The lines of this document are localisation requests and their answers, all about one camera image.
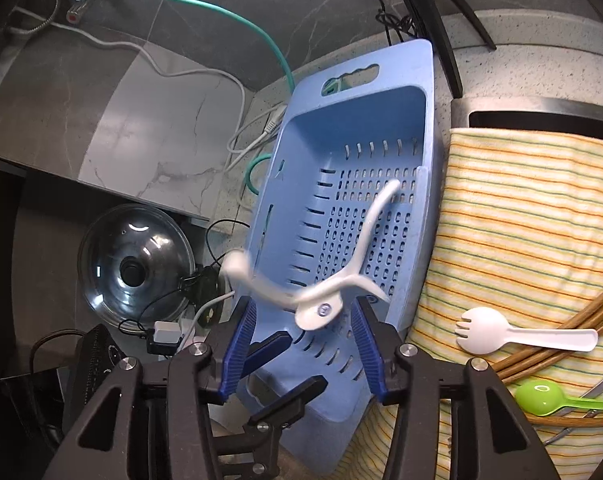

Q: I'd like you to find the metal fork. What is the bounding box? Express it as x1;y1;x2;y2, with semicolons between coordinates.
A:
544;360;603;448

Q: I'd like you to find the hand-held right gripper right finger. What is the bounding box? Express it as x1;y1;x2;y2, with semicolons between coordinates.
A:
350;297;557;480

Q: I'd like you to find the steel sink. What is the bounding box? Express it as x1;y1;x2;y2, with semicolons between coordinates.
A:
451;97;603;135

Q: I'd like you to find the black cable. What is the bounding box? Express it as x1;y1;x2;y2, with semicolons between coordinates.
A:
341;0;417;46

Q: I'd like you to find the blue plastic perforated basket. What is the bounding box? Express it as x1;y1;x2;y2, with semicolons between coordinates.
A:
231;37;439;471

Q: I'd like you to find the braided metal hose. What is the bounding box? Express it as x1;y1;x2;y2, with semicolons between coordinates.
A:
1;0;89;36

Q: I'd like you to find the yellow striped cloth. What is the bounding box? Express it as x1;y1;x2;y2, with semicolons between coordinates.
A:
349;127;603;480

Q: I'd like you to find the white power adapter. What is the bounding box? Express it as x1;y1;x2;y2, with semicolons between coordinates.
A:
154;322;182;346

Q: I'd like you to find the glass pot lid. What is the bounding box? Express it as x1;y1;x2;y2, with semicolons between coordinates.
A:
78;204;197;333

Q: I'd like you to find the black tripod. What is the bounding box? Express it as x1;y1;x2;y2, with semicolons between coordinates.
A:
384;0;497;98

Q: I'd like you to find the green hose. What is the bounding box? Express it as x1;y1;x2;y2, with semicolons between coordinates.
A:
38;0;297;196

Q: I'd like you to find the white plastic spoon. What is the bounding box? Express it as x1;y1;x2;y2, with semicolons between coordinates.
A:
222;251;307;311
294;180;402;333

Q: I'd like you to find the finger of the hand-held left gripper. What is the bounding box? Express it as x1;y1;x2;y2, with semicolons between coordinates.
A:
241;331;293;378
254;377;328;433

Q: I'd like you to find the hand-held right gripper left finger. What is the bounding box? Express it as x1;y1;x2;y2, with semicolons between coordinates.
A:
41;305;259;480

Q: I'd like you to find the wooden chopstick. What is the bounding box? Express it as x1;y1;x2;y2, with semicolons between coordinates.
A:
489;285;603;368
496;300;603;380
524;400;603;431

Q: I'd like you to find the green plastic spoon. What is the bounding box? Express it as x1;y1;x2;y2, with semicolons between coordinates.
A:
514;379;603;417

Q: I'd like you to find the black electronic box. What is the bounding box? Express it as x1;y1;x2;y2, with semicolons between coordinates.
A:
64;324;132;426

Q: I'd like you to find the white plastic spork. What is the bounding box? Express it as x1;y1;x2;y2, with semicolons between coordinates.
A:
455;306;599;356

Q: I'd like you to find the white cable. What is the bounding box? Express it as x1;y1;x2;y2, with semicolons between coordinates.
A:
36;20;287;153

